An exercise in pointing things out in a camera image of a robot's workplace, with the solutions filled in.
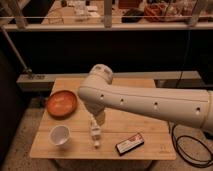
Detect white ceramic cup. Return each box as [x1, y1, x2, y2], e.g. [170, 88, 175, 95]
[49, 125, 71, 147]

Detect black floor cable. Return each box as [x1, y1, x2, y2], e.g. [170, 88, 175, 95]
[169, 123, 213, 168]

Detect black red white box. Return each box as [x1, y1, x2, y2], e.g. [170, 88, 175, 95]
[115, 133, 144, 156]

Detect grey diagonal metal strut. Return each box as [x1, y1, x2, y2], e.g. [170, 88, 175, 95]
[1, 26, 33, 78]

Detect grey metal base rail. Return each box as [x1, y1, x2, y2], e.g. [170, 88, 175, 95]
[17, 71, 213, 92]

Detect wooden table board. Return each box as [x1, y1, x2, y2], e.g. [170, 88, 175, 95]
[29, 77, 177, 161]

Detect orange ceramic bowl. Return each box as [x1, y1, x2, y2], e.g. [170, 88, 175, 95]
[46, 90, 78, 118]

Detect white tube with cap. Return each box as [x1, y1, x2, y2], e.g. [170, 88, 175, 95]
[90, 116, 101, 148]

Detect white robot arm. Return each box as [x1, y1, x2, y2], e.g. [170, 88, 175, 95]
[78, 64, 213, 134]

